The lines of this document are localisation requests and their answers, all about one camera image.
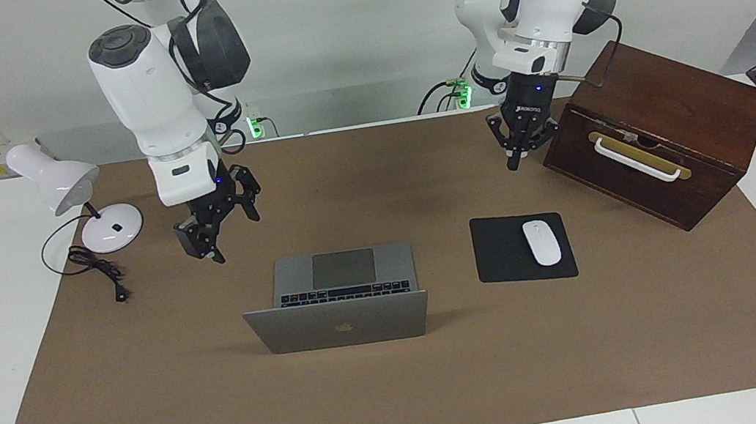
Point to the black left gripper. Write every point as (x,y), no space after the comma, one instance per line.
(528,98)

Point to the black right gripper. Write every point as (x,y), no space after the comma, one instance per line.
(216,194)

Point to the white desk lamp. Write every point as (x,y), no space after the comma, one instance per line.
(114,230)

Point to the black mouse pad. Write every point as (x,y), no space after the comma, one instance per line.
(499,254)

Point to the white computer mouse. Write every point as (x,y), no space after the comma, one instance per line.
(542,242)

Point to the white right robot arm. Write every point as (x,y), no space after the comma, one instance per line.
(147,96)

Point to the dark brown wooden box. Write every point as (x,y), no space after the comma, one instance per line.
(671,89)

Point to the silver laptop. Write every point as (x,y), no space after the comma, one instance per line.
(342,324)

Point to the brown paper table mat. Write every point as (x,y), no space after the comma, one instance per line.
(402,386)

